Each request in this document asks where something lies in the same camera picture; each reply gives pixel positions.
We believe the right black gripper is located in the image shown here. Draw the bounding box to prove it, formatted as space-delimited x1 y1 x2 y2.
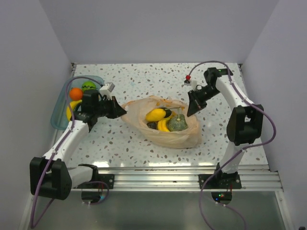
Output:
188 85 221 116

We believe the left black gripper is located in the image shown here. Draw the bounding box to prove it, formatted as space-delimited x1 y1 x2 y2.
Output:
94 96 126 119

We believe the orange plastic bag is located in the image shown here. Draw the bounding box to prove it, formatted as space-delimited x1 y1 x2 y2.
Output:
121 95 201 149

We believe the fake green melon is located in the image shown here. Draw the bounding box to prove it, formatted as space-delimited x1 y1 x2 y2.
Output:
167 114 188 132

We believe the fake dark avocado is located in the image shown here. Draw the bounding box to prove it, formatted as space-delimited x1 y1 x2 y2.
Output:
162 107 177 118

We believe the fake yellow mango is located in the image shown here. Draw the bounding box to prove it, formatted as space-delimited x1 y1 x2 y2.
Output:
145 108 166 122

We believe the fake dark passion fruit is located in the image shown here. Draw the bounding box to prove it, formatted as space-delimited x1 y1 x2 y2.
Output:
147 122 157 130

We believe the fake banana bunch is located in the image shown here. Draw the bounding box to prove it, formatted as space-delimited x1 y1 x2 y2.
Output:
157 118 170 132

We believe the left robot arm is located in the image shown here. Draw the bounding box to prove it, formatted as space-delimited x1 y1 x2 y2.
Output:
30 90 127 200

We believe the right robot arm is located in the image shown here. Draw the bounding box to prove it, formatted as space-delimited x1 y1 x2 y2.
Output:
187 68 263 189

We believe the fake green apple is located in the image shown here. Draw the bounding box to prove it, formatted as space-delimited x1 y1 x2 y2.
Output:
81 81 96 92

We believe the fake orange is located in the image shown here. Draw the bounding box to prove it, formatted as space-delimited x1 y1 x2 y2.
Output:
69 88 83 101

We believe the blue plastic tray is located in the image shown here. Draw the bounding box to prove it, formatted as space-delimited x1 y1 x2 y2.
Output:
50 75 105 131

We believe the left round controller board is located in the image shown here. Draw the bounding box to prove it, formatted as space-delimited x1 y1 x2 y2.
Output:
81 191 104 204

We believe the round controller board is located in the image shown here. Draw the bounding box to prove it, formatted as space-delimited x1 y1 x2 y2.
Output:
81 191 104 204
211 192 233 205

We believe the right round controller board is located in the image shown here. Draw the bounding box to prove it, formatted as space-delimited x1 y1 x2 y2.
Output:
211 192 233 205

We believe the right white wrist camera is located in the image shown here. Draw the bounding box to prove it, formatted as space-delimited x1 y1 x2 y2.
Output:
184 75 197 89

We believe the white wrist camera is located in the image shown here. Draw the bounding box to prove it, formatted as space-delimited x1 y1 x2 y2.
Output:
99 82 115 99
184 75 197 89

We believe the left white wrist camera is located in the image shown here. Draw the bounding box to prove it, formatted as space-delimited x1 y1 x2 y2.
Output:
99 82 115 99

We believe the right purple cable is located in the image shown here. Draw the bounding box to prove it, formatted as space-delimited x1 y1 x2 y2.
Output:
186 60 277 230

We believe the purple cable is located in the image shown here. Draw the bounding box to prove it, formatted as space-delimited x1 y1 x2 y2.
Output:
186 60 277 230
29 76 99 229

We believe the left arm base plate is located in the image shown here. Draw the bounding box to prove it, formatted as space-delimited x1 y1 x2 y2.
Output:
72 174 115 189

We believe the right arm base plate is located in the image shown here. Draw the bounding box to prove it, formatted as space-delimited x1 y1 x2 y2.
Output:
198 163 242 189

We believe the aluminium rail frame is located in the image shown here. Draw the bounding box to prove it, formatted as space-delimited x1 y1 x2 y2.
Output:
30 165 283 191

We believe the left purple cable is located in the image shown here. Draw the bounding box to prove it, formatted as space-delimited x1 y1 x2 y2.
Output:
29 76 99 229

